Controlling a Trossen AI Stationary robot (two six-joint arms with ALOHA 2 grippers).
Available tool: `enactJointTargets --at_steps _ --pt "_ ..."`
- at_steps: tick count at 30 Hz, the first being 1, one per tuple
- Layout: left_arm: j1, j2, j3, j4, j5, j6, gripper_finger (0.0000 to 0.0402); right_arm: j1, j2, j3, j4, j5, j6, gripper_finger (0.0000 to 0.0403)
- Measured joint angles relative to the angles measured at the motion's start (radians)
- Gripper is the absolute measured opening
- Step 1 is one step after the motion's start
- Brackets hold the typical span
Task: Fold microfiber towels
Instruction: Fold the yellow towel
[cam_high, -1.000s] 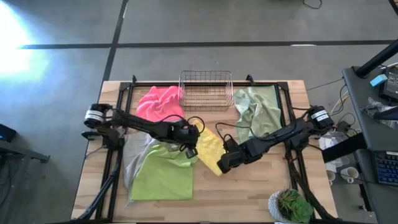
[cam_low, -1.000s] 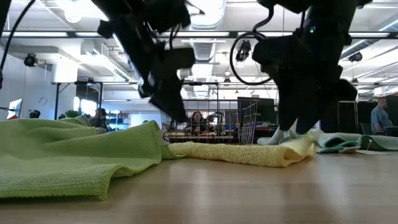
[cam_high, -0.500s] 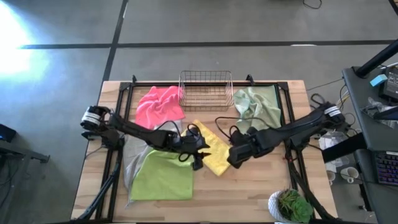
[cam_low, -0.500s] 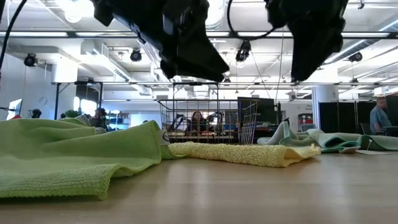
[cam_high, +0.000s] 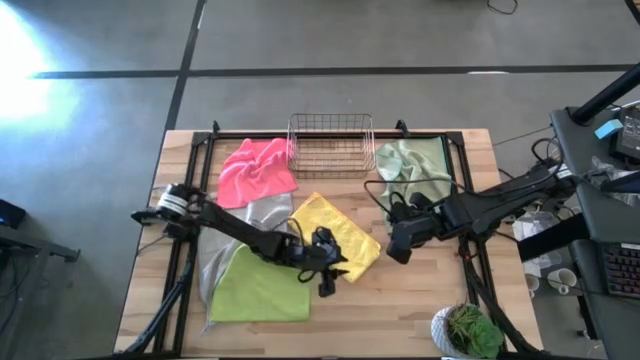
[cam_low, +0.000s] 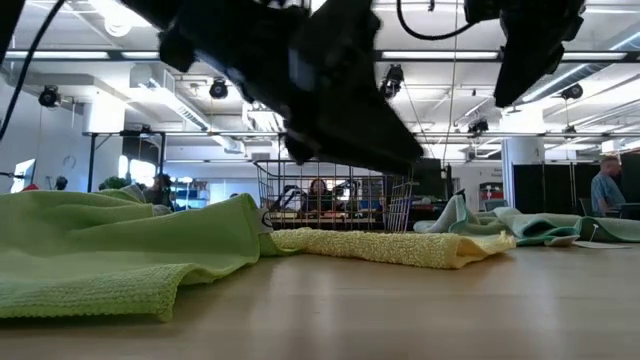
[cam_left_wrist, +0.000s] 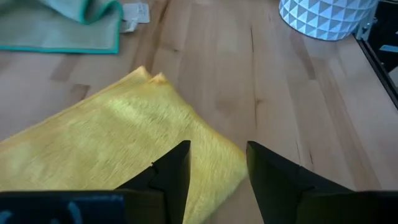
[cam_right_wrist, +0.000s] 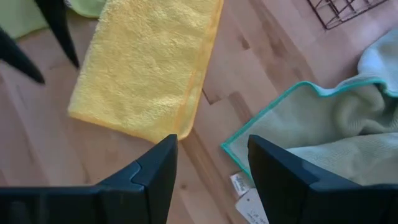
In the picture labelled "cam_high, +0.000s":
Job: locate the black power adapter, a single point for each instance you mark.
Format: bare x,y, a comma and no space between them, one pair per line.
631,135

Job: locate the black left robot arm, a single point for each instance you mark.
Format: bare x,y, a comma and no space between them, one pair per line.
235,227

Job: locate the yellow microfiber towel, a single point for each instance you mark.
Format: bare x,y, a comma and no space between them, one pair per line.
335,225

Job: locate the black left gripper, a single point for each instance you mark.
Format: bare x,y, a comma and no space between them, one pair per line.
315,250

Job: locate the black computer keyboard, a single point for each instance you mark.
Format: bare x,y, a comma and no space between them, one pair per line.
625,270

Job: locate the grey waffle weave towel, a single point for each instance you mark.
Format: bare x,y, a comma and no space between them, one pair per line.
265,212

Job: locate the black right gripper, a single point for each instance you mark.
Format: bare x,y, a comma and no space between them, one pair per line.
420,225

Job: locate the black box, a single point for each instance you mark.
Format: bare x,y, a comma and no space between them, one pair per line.
10,215

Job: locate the lime green microfiber towel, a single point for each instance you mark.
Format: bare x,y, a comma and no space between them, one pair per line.
260,295

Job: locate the black aluminium rig frame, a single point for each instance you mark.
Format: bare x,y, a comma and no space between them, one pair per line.
250,134

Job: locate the pink microfiber towel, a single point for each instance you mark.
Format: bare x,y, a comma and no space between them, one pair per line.
255,172

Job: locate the light blue block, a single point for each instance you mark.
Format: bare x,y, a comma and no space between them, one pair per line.
608,129

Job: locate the black pole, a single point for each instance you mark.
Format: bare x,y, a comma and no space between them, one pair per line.
610,92

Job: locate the white mug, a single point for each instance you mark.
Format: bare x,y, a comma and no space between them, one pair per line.
532,285
562,280

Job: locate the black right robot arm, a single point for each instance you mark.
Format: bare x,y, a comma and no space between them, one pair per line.
500,202

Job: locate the pale mint green towel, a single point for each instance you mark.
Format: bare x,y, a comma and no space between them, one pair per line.
415,160

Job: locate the grey side desk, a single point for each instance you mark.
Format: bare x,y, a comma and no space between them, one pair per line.
590,150

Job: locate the clear plastic bag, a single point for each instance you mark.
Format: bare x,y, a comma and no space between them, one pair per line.
605,172

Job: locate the potted succulent plant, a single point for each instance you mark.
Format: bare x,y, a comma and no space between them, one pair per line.
475,335

